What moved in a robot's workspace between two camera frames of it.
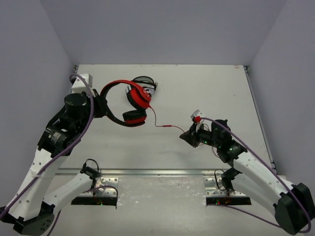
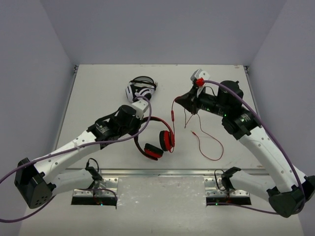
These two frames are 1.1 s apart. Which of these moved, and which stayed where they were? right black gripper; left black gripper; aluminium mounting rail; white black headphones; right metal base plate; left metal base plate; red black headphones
Moved: red black headphones; left black gripper; right black gripper
Stayed: right metal base plate; white black headphones; left metal base plate; aluminium mounting rail
